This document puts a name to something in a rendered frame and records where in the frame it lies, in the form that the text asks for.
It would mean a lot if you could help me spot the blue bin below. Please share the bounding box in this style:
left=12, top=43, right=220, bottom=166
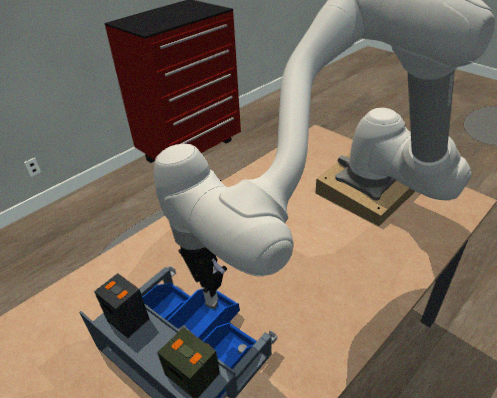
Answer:
left=203, top=322, right=257, bottom=369
left=167, top=289, right=240, bottom=341
left=142, top=283, right=190, bottom=320

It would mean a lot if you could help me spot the black case with orange latches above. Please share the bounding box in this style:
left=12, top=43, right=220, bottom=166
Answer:
left=94, top=273, right=149, bottom=338

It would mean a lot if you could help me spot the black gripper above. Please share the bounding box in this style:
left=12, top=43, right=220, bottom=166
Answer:
left=178, top=246, right=227, bottom=307

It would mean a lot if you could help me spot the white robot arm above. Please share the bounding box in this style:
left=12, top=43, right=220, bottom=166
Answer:
left=154, top=0, right=495, bottom=276

